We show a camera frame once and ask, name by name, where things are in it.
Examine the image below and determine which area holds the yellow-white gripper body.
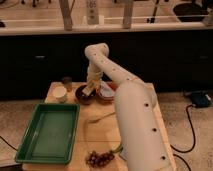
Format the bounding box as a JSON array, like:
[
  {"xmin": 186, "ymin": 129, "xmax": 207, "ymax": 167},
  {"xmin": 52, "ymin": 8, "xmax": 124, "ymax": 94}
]
[{"xmin": 82, "ymin": 79, "xmax": 101, "ymax": 96}]

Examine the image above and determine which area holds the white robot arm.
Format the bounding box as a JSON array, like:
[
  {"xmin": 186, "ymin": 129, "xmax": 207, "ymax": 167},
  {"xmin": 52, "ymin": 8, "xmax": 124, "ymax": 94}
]
[{"xmin": 84, "ymin": 43, "xmax": 176, "ymax": 171}]

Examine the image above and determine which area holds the white cloth in bowl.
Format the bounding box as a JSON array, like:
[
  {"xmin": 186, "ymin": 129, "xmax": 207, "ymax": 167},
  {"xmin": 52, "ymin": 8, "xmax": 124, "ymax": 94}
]
[{"xmin": 100, "ymin": 82, "xmax": 115, "ymax": 98}]

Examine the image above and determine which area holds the orange bowl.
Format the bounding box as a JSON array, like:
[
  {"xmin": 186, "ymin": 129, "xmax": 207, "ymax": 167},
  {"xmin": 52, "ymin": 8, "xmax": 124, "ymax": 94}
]
[{"xmin": 97, "ymin": 81, "xmax": 117, "ymax": 103}]

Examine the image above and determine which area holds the dark purple bowl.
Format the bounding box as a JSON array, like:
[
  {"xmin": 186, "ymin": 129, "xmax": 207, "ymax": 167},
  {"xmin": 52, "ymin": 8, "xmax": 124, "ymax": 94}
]
[{"xmin": 75, "ymin": 85, "xmax": 96, "ymax": 105}]

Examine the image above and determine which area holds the small glass jar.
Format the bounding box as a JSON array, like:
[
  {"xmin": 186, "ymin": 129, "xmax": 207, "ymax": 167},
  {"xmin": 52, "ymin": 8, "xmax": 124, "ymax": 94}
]
[{"xmin": 62, "ymin": 77, "xmax": 72, "ymax": 92}]

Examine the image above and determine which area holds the wooden spoon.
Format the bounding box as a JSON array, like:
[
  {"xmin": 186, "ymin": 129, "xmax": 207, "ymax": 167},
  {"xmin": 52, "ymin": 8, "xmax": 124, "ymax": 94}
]
[{"xmin": 88, "ymin": 112, "xmax": 115, "ymax": 123}]

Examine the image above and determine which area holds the white cup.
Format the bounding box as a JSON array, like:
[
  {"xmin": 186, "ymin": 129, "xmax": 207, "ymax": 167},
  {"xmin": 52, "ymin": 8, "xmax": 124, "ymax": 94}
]
[{"xmin": 53, "ymin": 86, "xmax": 67, "ymax": 103}]

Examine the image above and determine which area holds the green plastic tray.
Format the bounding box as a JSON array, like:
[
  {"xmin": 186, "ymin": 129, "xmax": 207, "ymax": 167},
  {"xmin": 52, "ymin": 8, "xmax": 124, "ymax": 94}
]
[{"xmin": 15, "ymin": 103, "xmax": 80, "ymax": 165}]

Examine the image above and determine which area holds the green vegetable stalk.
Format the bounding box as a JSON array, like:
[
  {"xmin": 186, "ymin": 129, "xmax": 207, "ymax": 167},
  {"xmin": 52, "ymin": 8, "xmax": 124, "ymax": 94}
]
[{"xmin": 111, "ymin": 144, "xmax": 123, "ymax": 154}]

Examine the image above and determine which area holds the bunch of purple grapes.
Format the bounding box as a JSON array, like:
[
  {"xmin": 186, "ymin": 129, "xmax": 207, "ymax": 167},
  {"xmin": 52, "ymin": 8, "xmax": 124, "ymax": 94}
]
[{"xmin": 85, "ymin": 151, "xmax": 115, "ymax": 168}]

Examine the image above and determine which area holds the dark blue floor device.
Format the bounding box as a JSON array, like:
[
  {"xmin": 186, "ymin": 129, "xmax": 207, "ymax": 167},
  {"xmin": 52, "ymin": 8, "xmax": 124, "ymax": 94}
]
[{"xmin": 189, "ymin": 92, "xmax": 211, "ymax": 108}]

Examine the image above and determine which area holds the black floor cable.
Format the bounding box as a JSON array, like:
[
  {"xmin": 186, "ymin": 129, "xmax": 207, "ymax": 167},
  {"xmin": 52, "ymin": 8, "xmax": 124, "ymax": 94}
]
[{"xmin": 170, "ymin": 103, "xmax": 197, "ymax": 171}]

